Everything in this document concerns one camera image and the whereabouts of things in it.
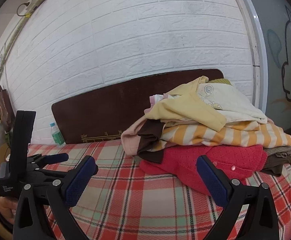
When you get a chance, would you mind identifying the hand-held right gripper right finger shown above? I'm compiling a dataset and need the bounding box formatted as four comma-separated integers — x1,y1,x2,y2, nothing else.
196,155,279,240

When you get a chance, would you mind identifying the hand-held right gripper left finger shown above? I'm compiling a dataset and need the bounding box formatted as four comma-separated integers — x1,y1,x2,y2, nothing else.
12,155,99,240

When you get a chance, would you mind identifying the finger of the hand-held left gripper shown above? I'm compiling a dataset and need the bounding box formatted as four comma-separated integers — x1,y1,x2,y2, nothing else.
34,168,72,181
28,152,69,168

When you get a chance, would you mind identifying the cream shirt with yellow sleeves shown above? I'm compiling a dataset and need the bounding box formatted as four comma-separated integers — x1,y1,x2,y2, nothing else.
145,76,268,132

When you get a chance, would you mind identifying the pink and floral clothes pile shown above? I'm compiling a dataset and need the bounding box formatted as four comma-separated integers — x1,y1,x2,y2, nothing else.
160,121,291,148

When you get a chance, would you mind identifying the person's left hand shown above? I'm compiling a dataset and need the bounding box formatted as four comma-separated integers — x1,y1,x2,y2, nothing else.
0,197,19,227

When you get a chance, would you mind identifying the clear plastic water bottle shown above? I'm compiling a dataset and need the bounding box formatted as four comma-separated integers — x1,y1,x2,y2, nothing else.
49,122,66,147

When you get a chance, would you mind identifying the brown paper bag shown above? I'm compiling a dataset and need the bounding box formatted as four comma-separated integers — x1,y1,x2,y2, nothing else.
0,84,16,133

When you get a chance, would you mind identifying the red knit sweater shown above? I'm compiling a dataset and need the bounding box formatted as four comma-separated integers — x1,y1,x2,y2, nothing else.
139,145,268,197

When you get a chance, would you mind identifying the brown wooden headboard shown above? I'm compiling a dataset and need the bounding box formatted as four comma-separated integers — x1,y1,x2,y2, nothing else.
51,69,224,145

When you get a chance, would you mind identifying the red plaid bed blanket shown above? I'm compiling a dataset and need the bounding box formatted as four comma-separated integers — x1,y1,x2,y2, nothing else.
23,140,291,240

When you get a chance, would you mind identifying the plain pink garment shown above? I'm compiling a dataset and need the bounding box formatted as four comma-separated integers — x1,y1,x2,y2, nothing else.
121,119,148,157

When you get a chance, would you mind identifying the dark brown garment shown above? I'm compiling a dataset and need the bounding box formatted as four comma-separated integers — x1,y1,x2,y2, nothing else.
260,155,291,177

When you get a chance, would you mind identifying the grey-brown striped garment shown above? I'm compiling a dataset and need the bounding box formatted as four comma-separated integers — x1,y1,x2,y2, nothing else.
263,146,291,158

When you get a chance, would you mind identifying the wrapped air conditioner pipe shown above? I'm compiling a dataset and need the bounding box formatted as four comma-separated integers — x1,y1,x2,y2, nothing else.
0,0,36,100

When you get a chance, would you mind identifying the pink striped garment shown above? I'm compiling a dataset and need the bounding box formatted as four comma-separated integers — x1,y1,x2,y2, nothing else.
149,94,166,113

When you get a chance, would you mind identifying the olive ribbed garment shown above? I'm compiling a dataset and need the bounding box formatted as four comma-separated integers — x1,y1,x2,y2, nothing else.
209,78,233,86

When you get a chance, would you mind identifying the grey door with cartoon drawing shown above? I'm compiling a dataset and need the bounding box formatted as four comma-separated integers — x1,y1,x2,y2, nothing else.
243,0,291,135

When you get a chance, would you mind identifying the white door frame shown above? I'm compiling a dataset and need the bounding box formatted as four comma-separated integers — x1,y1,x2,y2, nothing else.
232,0,268,115

